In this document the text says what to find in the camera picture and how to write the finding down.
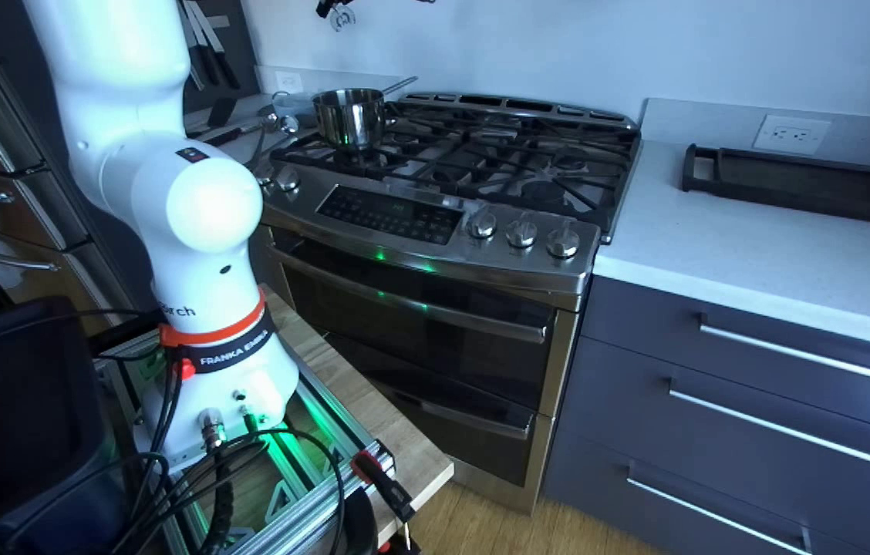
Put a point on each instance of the silver frother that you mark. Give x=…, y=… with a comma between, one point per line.
x=344, y=15

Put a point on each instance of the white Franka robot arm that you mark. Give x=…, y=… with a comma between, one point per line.
x=128, y=103

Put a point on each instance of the silver steel pot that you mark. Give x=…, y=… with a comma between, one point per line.
x=346, y=119

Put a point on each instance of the stainless steel gas range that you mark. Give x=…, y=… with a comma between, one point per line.
x=422, y=340

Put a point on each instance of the silver stove knob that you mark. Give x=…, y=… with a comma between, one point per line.
x=563, y=244
x=523, y=235
x=288, y=187
x=483, y=227

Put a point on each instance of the black cast iron grate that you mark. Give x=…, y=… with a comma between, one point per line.
x=454, y=166

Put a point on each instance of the wooden mounting board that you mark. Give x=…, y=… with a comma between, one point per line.
x=373, y=412

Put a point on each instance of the red and black clamp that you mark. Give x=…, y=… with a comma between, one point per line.
x=382, y=483

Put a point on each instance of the black rectangular tray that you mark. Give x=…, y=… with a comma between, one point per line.
x=814, y=187

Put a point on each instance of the black bin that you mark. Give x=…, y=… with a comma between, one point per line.
x=14, y=412

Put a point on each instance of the white wall outlet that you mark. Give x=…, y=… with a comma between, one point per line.
x=288, y=80
x=792, y=133

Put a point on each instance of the aluminium profile frame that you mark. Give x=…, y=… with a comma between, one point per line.
x=299, y=525

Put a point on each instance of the dark wall knife rack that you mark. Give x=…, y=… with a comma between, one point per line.
x=224, y=49

